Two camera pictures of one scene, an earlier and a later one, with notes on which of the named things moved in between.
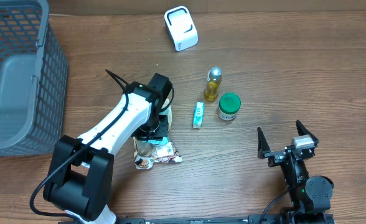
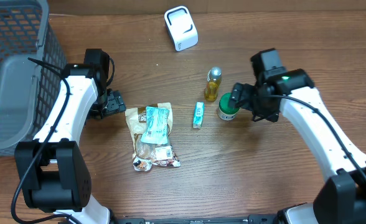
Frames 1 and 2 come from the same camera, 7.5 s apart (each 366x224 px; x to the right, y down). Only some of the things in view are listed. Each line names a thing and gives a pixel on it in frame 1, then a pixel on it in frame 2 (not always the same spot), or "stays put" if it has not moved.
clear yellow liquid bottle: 212,83 stays put
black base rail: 253,219 stays put
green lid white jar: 229,104 stays put
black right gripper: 284,154 -> 243,96
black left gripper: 163,132 -> 117,104
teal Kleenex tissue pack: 198,115 stays put
